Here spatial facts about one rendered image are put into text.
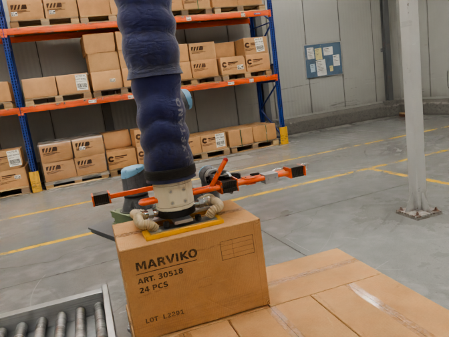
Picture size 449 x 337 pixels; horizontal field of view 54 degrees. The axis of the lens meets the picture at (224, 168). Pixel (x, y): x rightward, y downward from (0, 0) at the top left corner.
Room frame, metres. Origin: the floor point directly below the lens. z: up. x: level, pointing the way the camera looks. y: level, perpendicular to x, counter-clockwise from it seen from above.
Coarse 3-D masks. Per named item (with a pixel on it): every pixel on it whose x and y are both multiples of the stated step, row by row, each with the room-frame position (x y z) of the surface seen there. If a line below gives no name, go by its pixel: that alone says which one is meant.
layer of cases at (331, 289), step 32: (320, 256) 2.26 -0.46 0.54; (288, 288) 1.94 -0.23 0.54; (320, 288) 1.90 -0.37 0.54; (352, 288) 1.86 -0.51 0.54; (384, 288) 1.82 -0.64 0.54; (128, 320) 1.96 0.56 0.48; (224, 320) 1.73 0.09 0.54; (256, 320) 1.69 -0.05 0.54; (288, 320) 1.66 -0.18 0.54; (320, 320) 1.63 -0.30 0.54; (352, 320) 1.60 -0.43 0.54; (384, 320) 1.57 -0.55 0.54; (416, 320) 1.54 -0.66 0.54; (448, 320) 1.51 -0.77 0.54
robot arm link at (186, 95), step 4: (180, 92) 2.44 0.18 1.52; (184, 92) 2.45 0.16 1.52; (188, 92) 2.46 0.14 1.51; (184, 96) 2.43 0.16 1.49; (188, 96) 2.45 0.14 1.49; (184, 100) 2.43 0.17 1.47; (188, 100) 2.44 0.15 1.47; (184, 104) 2.43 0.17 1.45; (188, 104) 2.45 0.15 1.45; (188, 108) 2.48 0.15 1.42
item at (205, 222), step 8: (200, 216) 1.82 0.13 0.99; (216, 216) 1.86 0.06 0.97; (168, 224) 1.77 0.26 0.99; (184, 224) 1.79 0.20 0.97; (192, 224) 1.78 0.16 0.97; (200, 224) 1.78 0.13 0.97; (208, 224) 1.78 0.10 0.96; (216, 224) 1.79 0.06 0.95; (144, 232) 1.77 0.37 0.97; (152, 232) 1.74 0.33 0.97; (160, 232) 1.73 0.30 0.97; (168, 232) 1.73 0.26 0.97; (176, 232) 1.74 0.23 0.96; (184, 232) 1.75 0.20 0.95
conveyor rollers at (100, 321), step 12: (60, 312) 1.99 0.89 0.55; (84, 312) 1.98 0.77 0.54; (96, 312) 1.95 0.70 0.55; (24, 324) 1.93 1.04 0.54; (36, 324) 1.92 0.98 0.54; (60, 324) 1.87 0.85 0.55; (84, 324) 1.86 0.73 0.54; (96, 324) 1.84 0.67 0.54; (0, 336) 1.84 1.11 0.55; (24, 336) 1.84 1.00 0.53; (36, 336) 1.79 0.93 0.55; (60, 336) 1.77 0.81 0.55; (84, 336) 1.75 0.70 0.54; (96, 336) 1.75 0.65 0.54
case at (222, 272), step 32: (128, 224) 1.98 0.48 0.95; (224, 224) 1.79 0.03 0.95; (256, 224) 1.80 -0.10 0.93; (128, 256) 1.64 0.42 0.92; (160, 256) 1.68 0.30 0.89; (192, 256) 1.71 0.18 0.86; (224, 256) 1.75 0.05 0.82; (256, 256) 1.79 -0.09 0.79; (128, 288) 1.63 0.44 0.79; (160, 288) 1.67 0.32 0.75; (192, 288) 1.71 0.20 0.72; (224, 288) 1.75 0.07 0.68; (256, 288) 1.79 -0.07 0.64; (160, 320) 1.66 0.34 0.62; (192, 320) 1.70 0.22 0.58
